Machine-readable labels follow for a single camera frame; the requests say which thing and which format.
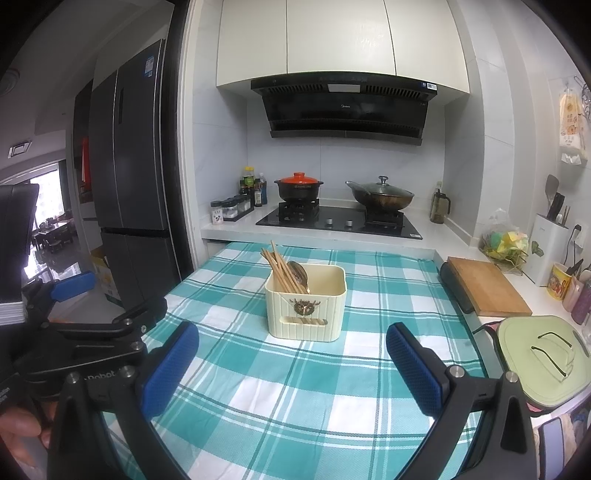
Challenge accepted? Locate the steel spoon oval bowl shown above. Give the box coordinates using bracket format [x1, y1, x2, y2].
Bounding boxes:
[287, 261, 311, 294]

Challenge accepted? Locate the person's left hand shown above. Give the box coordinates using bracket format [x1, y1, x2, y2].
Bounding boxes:
[0, 407, 51, 447]

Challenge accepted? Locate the teal white plaid tablecloth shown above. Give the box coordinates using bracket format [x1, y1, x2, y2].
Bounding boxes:
[144, 242, 485, 479]

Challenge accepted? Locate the wooden cutting board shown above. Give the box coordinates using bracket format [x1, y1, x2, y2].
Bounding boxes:
[440, 257, 532, 318]

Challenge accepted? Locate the cream utensil holder box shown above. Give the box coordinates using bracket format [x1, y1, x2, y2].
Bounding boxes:
[264, 264, 348, 342]

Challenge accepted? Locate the light green silicone mat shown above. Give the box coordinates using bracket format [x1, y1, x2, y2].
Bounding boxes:
[496, 315, 590, 411]

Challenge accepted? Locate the plastic bag of sponges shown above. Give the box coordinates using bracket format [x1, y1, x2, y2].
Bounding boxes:
[478, 209, 530, 274]

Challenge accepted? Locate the yellow printed mug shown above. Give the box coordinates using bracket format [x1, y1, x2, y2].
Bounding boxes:
[546, 263, 572, 301]

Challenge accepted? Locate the purple cup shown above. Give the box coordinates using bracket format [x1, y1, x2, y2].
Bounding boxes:
[571, 280, 591, 325]

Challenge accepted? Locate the dark glass kettle jug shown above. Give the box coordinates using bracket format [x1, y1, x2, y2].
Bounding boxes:
[430, 181, 451, 224]

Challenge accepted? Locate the white knife holder box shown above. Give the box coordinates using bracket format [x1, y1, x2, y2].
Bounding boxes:
[523, 214, 569, 287]

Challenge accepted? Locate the black spice rack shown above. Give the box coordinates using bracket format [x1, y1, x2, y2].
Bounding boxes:
[221, 194, 254, 222]

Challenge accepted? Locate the black wok glass lid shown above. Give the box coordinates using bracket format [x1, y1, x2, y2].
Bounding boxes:
[346, 175, 415, 213]

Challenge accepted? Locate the black gas stove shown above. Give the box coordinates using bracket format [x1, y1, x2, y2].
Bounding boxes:
[256, 200, 423, 240]

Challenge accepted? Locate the black refrigerator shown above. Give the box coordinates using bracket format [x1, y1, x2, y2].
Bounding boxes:
[88, 40, 179, 309]

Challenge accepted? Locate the black pot orange lid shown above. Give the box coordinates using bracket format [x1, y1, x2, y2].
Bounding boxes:
[274, 172, 324, 202]

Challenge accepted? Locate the black range hood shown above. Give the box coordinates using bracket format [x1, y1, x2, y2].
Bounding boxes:
[250, 71, 438, 146]

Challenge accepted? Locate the white upper cabinet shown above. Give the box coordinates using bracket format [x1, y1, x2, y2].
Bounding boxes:
[216, 1, 470, 104]

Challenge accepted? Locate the wall mounted tissue holder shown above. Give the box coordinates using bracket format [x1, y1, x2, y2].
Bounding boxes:
[559, 88, 587, 166]

